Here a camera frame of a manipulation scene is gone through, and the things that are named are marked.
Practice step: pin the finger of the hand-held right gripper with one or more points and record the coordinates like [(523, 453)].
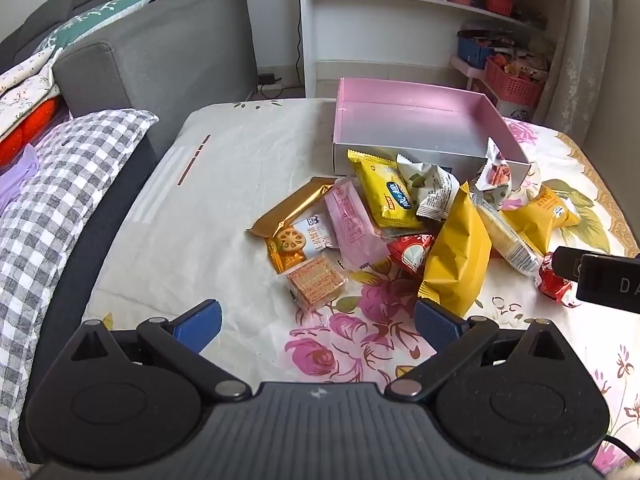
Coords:
[(566, 262)]

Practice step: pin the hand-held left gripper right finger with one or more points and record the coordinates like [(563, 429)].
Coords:
[(436, 325)]

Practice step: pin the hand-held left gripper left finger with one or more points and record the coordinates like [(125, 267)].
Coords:
[(200, 324)]

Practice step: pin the small yellow printed packet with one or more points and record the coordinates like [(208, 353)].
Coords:
[(540, 215)]

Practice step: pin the clear cake roll packet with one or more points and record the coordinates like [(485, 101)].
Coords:
[(505, 235)]

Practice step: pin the large plain yellow packet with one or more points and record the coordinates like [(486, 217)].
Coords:
[(455, 255)]

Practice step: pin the clear wafer biscuit packet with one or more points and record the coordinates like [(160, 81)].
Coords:
[(312, 280)]

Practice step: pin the lotus root chip packet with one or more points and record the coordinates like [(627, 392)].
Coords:
[(296, 242)]

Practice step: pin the white green snack packet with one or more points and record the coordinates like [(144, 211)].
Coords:
[(436, 191)]

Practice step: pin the pink snack packet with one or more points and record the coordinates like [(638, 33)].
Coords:
[(352, 220)]

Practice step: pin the gold wrapper snack packet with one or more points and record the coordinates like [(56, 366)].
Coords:
[(290, 205)]

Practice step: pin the yellow packet with blue label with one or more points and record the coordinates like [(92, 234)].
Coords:
[(380, 185)]

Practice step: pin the pink cardboard box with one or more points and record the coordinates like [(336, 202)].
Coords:
[(400, 125)]

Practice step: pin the white printed box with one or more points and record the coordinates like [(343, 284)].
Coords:
[(515, 109)]

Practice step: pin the grey checked blanket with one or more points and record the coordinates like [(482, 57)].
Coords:
[(65, 210)]

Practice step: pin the large pink basket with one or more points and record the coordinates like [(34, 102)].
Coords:
[(512, 85)]

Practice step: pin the pink stand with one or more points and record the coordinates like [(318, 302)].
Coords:
[(467, 72)]

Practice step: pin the beige lace curtain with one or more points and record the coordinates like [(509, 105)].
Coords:
[(580, 45)]

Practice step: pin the blue storage box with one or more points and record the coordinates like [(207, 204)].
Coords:
[(475, 52)]

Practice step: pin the purple cloth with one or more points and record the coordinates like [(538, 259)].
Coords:
[(15, 175)]

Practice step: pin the red cushion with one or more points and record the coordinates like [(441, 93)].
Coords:
[(30, 130)]

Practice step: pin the grey sofa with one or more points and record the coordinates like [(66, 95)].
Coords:
[(175, 60)]

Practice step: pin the small red basket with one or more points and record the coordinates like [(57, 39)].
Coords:
[(499, 4)]

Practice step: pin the floral cream cushion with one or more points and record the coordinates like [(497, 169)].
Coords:
[(25, 90)]

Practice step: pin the white shelf unit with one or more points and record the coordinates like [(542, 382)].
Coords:
[(380, 30)]

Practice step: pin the teal patterned cushion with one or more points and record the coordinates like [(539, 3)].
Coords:
[(90, 20)]

